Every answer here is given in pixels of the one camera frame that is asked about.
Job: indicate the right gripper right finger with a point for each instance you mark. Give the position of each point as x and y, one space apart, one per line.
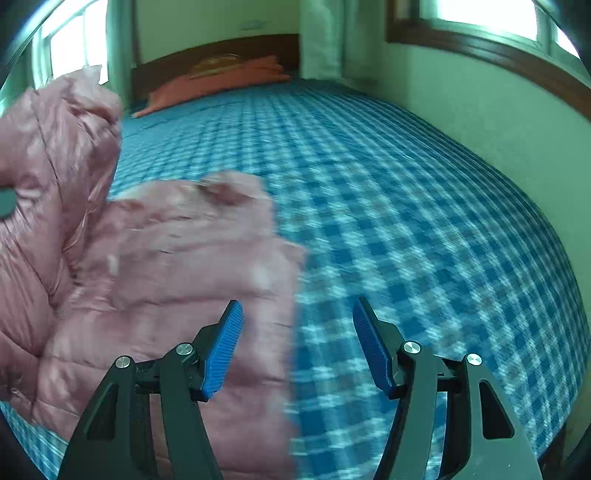
483 437

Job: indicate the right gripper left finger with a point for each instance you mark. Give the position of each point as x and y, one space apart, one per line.
135 401

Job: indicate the dark wooden headboard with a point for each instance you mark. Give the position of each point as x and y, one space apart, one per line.
149 76

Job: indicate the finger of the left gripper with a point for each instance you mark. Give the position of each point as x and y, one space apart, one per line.
8 202

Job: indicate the blue plaid bed sheet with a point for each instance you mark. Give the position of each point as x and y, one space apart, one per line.
385 207

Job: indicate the right window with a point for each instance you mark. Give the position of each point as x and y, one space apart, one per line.
545 42

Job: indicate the left window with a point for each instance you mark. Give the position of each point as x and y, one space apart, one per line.
72 37

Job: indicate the green curtain right side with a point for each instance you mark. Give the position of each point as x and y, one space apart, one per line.
328 35

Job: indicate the brown patterned pillow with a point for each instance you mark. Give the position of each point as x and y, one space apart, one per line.
215 65

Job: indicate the green curtain beside headboard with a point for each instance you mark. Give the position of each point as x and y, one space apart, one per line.
119 43

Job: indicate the pink puffer jacket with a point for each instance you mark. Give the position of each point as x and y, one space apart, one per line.
85 279

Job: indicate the orange folded blanket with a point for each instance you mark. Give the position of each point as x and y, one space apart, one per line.
254 72

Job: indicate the window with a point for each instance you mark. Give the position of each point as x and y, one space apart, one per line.
545 42
72 37

